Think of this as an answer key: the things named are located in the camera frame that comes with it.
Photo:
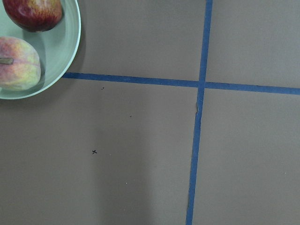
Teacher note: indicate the green plate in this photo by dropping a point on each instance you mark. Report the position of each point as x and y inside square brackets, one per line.
[56, 48]

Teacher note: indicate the pink green peach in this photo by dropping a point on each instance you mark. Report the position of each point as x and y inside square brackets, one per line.
[20, 67]

